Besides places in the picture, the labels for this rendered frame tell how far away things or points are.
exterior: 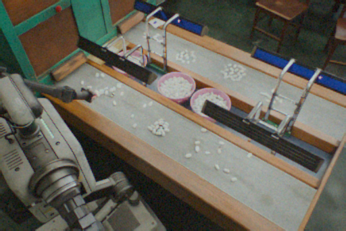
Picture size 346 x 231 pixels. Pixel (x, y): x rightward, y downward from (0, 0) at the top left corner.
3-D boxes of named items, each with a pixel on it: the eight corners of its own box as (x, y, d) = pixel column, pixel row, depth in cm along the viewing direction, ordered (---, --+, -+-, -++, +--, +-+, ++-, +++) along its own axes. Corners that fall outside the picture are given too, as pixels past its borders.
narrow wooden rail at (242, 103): (331, 157, 190) (338, 146, 181) (115, 49, 263) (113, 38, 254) (334, 150, 192) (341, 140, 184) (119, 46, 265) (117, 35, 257)
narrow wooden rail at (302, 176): (311, 197, 173) (318, 188, 165) (86, 70, 246) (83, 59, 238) (315, 190, 176) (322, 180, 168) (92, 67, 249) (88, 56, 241)
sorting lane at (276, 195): (294, 237, 153) (295, 236, 152) (55, 86, 226) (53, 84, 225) (315, 192, 168) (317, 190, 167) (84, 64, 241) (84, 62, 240)
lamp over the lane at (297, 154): (316, 174, 140) (322, 166, 134) (200, 113, 165) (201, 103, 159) (322, 162, 144) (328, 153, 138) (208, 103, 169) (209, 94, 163)
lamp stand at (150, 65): (166, 77, 236) (165, 26, 202) (146, 67, 244) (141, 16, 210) (181, 63, 246) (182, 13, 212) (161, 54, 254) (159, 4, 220)
